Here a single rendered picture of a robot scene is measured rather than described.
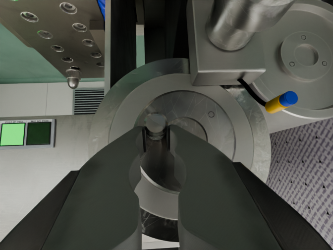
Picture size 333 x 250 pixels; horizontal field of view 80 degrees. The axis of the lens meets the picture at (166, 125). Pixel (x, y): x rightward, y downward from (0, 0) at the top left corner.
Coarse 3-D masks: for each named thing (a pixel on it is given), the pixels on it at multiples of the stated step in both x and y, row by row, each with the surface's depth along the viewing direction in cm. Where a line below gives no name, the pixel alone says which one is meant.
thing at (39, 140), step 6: (30, 126) 48; (36, 126) 48; (42, 126) 48; (48, 126) 48; (30, 132) 48; (36, 132) 48; (42, 132) 48; (48, 132) 48; (30, 138) 47; (36, 138) 47; (42, 138) 47; (48, 138) 47
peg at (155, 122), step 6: (150, 114) 12; (156, 114) 12; (162, 114) 12; (144, 120) 12; (150, 120) 11; (156, 120) 11; (162, 120) 11; (144, 126) 11; (150, 126) 11; (156, 126) 11; (162, 126) 11; (150, 132) 11; (156, 132) 11; (162, 132) 11; (150, 138) 14; (156, 138) 13
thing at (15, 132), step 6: (6, 126) 48; (12, 126) 48; (18, 126) 48; (6, 132) 47; (12, 132) 47; (18, 132) 47; (6, 138) 47; (12, 138) 47; (18, 138) 47; (0, 144) 47; (6, 144) 47; (12, 144) 47; (18, 144) 47
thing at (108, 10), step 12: (108, 0) 19; (120, 0) 25; (108, 12) 18; (120, 12) 24; (108, 24) 18; (120, 24) 24; (108, 36) 18; (120, 36) 24; (108, 48) 18; (120, 48) 23; (132, 48) 36; (108, 60) 18; (120, 60) 23; (132, 60) 36; (108, 72) 17; (120, 72) 23; (108, 84) 17
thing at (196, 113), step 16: (160, 96) 15; (176, 96) 15; (192, 96) 15; (144, 112) 14; (160, 112) 14; (176, 112) 14; (192, 112) 14; (208, 112) 15; (224, 112) 15; (192, 128) 14; (208, 128) 14; (224, 128) 14; (160, 144) 14; (224, 144) 14; (144, 160) 14; (160, 160) 14; (160, 176) 14; (176, 192) 14
